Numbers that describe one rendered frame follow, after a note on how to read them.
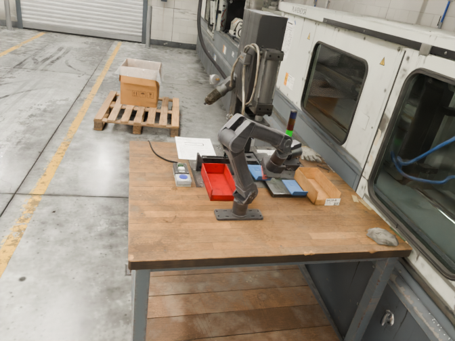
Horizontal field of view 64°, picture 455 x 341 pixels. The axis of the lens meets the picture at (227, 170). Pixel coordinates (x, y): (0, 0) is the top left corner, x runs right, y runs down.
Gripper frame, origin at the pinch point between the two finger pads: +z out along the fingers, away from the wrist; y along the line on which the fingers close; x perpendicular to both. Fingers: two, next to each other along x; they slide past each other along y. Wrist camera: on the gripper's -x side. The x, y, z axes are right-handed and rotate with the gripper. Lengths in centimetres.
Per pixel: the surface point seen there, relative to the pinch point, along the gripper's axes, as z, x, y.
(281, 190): 7.9, -11.5, -2.0
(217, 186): 13.3, 17.8, 2.6
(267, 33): -34, 1, 55
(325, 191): 9.0, -36.2, -1.4
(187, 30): 514, -129, 784
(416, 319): 0, -53, -65
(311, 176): 14.8, -34.6, 10.2
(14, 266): 122, 120, 4
